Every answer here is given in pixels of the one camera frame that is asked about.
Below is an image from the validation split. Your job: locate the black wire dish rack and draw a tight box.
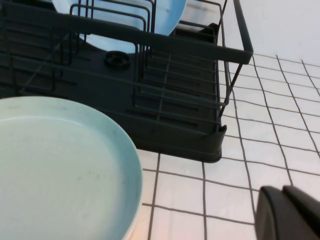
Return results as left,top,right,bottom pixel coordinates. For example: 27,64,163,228
0,0,254,133
0,14,229,164

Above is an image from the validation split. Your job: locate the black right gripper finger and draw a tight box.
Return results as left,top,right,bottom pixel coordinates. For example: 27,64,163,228
254,184,320,240

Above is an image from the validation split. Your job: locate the light blue round plate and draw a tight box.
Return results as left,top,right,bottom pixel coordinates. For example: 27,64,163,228
51,0,188,55

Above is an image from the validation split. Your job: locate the pale green round plate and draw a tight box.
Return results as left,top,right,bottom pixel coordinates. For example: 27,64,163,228
0,96,144,240

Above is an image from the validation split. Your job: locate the cream round plate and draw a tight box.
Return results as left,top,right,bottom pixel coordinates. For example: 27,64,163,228
122,207,142,240

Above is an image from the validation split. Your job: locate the round black drain plug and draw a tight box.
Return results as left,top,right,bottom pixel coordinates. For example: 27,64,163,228
103,50,131,70

